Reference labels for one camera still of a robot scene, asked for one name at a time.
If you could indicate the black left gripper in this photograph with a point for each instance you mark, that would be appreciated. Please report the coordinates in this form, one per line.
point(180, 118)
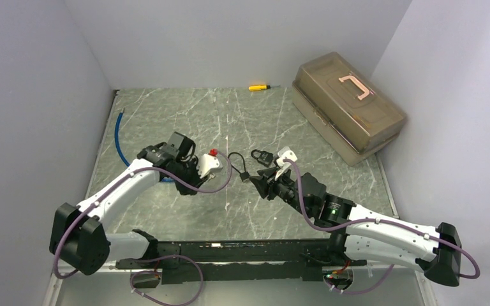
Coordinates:
point(196, 182)

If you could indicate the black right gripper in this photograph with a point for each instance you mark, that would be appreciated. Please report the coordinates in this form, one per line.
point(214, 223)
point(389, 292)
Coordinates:
point(265, 182)

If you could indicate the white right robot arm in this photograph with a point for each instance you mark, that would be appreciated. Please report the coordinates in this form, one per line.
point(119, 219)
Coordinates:
point(360, 234)

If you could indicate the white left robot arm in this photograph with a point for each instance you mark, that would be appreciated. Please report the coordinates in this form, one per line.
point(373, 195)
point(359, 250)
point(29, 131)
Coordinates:
point(79, 241)

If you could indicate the brown translucent storage box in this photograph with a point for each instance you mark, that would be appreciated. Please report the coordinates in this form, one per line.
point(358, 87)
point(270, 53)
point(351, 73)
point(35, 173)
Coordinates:
point(345, 108)

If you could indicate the yellow screwdriver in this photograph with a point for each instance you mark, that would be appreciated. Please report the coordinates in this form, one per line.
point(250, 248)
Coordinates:
point(254, 88)

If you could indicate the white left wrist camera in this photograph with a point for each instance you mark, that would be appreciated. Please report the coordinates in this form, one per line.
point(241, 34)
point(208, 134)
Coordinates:
point(209, 165)

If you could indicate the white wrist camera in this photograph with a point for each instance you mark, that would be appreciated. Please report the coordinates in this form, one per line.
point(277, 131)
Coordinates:
point(209, 165)
point(281, 156)

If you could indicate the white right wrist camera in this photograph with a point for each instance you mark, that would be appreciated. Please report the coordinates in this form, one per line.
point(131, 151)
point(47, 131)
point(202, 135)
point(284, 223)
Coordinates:
point(281, 156)

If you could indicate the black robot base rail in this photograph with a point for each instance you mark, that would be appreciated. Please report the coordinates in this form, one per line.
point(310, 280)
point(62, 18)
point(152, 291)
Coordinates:
point(241, 260)

